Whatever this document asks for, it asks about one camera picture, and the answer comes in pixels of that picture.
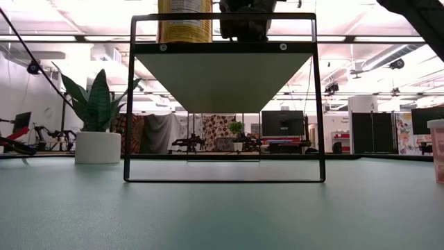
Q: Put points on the orange patterned tapestry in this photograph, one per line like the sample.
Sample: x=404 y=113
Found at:
x=138 y=135

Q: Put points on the black background robot arm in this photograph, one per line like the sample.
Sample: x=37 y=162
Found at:
x=189 y=142

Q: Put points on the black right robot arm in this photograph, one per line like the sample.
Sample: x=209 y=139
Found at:
x=423 y=17

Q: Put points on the black cabinet partition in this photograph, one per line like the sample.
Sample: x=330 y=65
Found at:
x=373 y=133

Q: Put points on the snake plant in white pot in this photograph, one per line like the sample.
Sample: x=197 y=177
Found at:
x=98 y=147

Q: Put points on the brown floral tapestry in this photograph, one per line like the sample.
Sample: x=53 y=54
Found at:
x=216 y=126

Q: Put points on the large amber bottle yellow lid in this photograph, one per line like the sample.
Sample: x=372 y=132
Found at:
x=184 y=29

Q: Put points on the small green plant white pot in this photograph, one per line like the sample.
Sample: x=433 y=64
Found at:
x=238 y=146

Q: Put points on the storage rack with red bins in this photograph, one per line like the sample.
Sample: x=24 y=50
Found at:
x=341 y=136

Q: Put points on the colourful floral curtain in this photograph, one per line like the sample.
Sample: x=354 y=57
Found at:
x=404 y=135

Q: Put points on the silver ventilation duct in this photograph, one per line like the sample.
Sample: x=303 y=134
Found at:
x=399 y=52

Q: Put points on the wooden shelf black metal frame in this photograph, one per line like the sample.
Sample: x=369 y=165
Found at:
x=225 y=83

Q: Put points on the black ceiling light fixture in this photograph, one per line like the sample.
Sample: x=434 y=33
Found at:
x=332 y=88

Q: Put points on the black background robot arms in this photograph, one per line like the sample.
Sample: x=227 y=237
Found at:
x=57 y=135

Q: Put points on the pink container with lid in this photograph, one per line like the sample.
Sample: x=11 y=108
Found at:
x=438 y=156

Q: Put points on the green table mat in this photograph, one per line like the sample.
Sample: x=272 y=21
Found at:
x=222 y=215

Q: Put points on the black table frame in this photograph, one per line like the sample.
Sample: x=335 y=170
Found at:
x=364 y=157

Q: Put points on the white box on cabinet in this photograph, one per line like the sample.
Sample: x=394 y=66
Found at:
x=362 y=104

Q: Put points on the gray draped cloth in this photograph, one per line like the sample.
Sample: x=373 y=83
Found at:
x=161 y=133

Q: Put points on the red and black device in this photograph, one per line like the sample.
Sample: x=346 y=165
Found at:
x=17 y=133

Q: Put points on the black ceiling camera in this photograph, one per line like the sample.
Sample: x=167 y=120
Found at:
x=397 y=64
x=34 y=67

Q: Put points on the red background workbench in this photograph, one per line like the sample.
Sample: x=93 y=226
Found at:
x=281 y=140

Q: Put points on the black computer monitor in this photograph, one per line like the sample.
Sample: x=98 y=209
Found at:
x=282 y=121
x=425 y=119
x=22 y=119

